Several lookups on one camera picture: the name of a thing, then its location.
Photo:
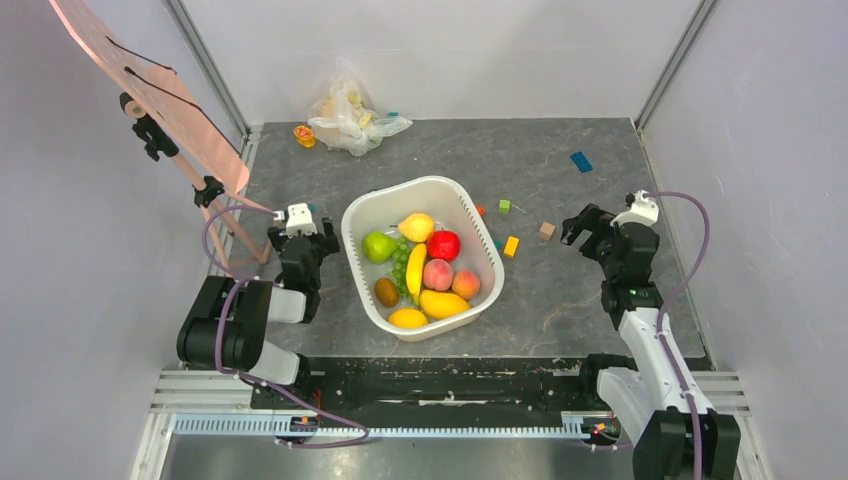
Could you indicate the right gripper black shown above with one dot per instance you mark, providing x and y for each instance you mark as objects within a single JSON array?
[{"x": 602, "y": 235}]

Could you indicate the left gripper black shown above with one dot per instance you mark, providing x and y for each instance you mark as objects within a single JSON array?
[{"x": 328, "y": 243}]

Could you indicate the white plastic basket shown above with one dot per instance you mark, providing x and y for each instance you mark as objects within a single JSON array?
[{"x": 451, "y": 207}]

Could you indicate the clear plastic bag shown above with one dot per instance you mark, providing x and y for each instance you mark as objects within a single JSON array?
[{"x": 342, "y": 120}]

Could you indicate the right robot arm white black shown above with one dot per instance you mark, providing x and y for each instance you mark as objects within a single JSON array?
[{"x": 654, "y": 395}]

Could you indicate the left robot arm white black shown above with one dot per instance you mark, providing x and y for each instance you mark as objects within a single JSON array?
[{"x": 229, "y": 330}]

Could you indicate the tan wooden cube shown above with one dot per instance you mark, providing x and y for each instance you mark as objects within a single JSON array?
[{"x": 546, "y": 231}]

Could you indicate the blue lego brick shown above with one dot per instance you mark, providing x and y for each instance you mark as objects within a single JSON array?
[{"x": 581, "y": 162}]

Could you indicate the green pear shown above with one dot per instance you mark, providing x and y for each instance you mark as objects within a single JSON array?
[{"x": 378, "y": 246}]

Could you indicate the yellow block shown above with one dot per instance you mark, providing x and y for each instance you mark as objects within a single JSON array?
[{"x": 511, "y": 246}]

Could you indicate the brown kiwi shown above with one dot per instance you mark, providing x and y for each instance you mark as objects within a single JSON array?
[{"x": 386, "y": 292}]

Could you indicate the green grapes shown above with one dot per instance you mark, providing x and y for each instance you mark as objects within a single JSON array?
[{"x": 400, "y": 259}]

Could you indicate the orange yellow toy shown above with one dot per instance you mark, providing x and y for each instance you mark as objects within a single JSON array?
[{"x": 304, "y": 136}]

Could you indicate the pink tripod stand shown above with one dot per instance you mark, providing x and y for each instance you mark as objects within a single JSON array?
[{"x": 210, "y": 196}]

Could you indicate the yellow banana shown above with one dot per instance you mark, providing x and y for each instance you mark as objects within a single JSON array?
[{"x": 414, "y": 272}]

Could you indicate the yellow lemon pear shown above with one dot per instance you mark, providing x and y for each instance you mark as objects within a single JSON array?
[{"x": 417, "y": 227}]

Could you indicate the yellow lemon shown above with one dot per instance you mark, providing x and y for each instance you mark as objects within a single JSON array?
[{"x": 408, "y": 318}]

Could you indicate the orange peach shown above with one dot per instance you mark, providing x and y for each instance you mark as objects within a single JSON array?
[{"x": 466, "y": 284}]

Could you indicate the pink peach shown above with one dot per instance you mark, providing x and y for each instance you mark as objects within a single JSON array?
[{"x": 438, "y": 275}]

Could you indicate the red apple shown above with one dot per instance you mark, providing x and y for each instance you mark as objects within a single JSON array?
[{"x": 444, "y": 244}]

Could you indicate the yellow mango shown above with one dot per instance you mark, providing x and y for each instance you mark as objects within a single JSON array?
[{"x": 442, "y": 305}]

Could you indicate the pink perforated board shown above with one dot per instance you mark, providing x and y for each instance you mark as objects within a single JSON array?
[{"x": 160, "y": 91}]

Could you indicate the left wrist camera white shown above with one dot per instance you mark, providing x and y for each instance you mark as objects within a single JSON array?
[{"x": 296, "y": 220}]

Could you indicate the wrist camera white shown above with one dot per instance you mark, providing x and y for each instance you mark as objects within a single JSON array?
[
  {"x": 296, "y": 220},
  {"x": 641, "y": 209}
]

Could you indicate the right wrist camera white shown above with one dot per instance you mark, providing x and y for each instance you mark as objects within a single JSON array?
[{"x": 641, "y": 209}]

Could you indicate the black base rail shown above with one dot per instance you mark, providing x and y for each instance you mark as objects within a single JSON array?
[{"x": 456, "y": 392}]

